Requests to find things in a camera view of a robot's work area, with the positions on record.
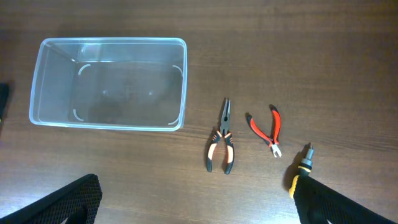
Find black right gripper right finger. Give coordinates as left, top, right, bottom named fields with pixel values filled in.
left=293, top=175, right=394, bottom=224

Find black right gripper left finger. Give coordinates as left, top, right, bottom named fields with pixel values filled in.
left=1, top=174, right=103, bottom=224

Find red handled wire cutters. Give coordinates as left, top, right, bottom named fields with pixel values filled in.
left=246, top=104, right=282, bottom=157

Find yellow black screwdriver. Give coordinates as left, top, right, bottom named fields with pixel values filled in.
left=289, top=145, right=314, bottom=199

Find orange black needle-nose pliers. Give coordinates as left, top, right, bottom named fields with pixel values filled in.
left=206, top=98, right=235, bottom=174

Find clear plastic container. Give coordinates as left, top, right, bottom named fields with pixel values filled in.
left=29, top=37, right=188, bottom=132

